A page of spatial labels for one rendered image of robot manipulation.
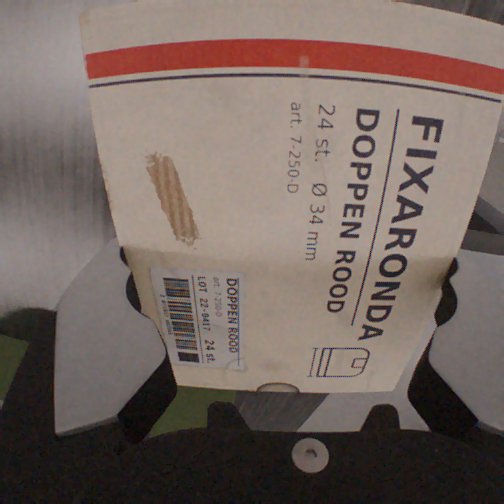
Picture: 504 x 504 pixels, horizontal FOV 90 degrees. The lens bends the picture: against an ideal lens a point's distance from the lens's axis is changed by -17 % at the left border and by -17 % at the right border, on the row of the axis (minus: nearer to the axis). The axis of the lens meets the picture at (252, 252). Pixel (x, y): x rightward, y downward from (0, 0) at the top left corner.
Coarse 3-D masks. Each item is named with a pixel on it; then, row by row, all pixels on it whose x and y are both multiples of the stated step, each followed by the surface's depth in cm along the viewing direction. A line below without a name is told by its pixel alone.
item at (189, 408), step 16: (0, 336) 26; (0, 352) 25; (16, 352) 25; (0, 368) 23; (16, 368) 24; (0, 384) 22; (0, 400) 21; (176, 400) 24; (192, 400) 24; (208, 400) 25; (224, 400) 25; (176, 416) 23; (192, 416) 23; (160, 432) 22
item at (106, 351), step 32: (96, 256) 10; (96, 288) 8; (128, 288) 9; (64, 320) 7; (96, 320) 7; (128, 320) 7; (64, 352) 6; (96, 352) 6; (128, 352) 6; (160, 352) 6; (64, 384) 6; (96, 384) 6; (128, 384) 6; (160, 384) 6; (64, 416) 5; (96, 416) 5; (128, 416) 5; (160, 416) 7
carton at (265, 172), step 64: (192, 0) 6; (256, 0) 6; (320, 0) 6; (384, 0) 6; (128, 64) 7; (192, 64) 7; (256, 64) 7; (320, 64) 7; (384, 64) 7; (448, 64) 7; (128, 128) 8; (192, 128) 8; (256, 128) 8; (320, 128) 8; (384, 128) 8; (448, 128) 8; (128, 192) 9; (192, 192) 9; (256, 192) 9; (320, 192) 9; (384, 192) 9; (448, 192) 9; (128, 256) 11; (192, 256) 10; (256, 256) 10; (320, 256) 10; (384, 256) 10; (448, 256) 10; (192, 320) 12; (256, 320) 12; (320, 320) 12; (384, 320) 12; (192, 384) 15; (256, 384) 14; (320, 384) 14; (384, 384) 14
